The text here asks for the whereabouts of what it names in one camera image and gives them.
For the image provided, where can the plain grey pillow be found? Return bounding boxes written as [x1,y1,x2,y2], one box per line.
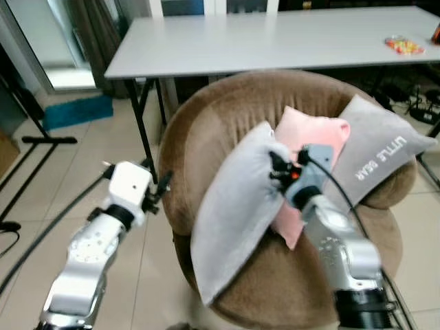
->
[190,122,293,305]

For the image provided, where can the grey folding table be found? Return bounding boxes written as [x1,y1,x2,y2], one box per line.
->
[104,5,440,190]

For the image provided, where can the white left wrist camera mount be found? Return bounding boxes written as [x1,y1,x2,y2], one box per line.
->
[105,162,154,214]

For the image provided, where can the dark curtain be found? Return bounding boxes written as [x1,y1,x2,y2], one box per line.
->
[65,0,133,98]

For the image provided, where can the pink pillow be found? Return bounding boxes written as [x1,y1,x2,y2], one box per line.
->
[272,106,351,250]

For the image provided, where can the grey little bear pillow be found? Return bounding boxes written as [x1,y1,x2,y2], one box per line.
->
[323,94,439,214]

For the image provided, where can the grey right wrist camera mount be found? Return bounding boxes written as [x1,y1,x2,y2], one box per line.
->
[285,144,335,209]

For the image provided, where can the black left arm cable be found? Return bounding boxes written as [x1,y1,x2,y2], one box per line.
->
[0,162,115,296]

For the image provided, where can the black metal stand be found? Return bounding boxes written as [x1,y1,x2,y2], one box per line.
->
[0,69,78,222]

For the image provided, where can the blue floor mat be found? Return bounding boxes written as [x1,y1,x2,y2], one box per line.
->
[43,94,115,132]

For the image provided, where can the orange yellow snack pack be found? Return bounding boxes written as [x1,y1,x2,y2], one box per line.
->
[384,36,426,56]

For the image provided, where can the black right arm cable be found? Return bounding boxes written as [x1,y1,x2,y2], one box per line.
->
[300,150,417,330]

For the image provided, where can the brown cardboard box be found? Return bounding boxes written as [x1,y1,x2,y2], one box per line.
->
[0,129,21,179]

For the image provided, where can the white framed glass door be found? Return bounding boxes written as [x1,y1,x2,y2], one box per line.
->
[0,0,98,94]

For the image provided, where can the brown round sofa chair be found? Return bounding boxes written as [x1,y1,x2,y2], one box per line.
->
[158,69,419,329]

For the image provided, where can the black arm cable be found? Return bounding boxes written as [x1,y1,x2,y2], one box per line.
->
[0,162,115,296]
[300,150,417,330]

